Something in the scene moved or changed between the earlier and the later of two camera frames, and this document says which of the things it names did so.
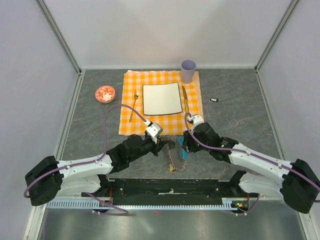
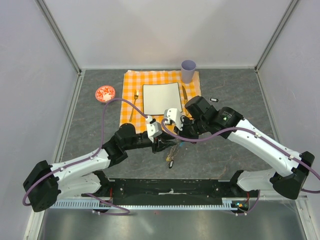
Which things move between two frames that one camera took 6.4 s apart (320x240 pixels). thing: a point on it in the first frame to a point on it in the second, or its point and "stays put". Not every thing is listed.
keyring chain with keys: (171, 167) to (173, 153)
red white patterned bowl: (105, 94) stays put
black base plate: (129, 191) stays put
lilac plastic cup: (188, 67) stays put
